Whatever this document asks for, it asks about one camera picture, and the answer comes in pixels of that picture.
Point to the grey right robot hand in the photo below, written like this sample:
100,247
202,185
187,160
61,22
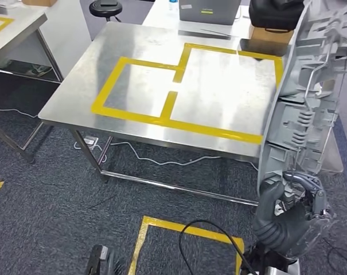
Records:
288,231

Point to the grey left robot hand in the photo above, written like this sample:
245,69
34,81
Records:
116,264

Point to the silver wheel hubcap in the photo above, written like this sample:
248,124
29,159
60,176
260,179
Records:
288,114

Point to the white floor socket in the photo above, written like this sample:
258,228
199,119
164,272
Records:
90,141

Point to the brown cardboard box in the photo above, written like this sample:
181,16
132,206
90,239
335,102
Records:
38,2
270,36

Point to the black bag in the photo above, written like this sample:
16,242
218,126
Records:
273,15

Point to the grey laptop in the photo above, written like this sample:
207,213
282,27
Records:
207,17

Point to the black round stool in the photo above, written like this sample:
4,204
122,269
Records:
106,9

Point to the clear bottle with blue cap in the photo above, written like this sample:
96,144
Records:
173,4

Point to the yellow double tape frame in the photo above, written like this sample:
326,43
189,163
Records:
133,117

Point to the steel workbench with double frame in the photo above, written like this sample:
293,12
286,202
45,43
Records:
127,41

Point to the steel workbench with single frame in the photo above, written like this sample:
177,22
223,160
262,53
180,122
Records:
12,34

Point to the yellow single tape frame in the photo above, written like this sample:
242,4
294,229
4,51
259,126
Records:
1,28

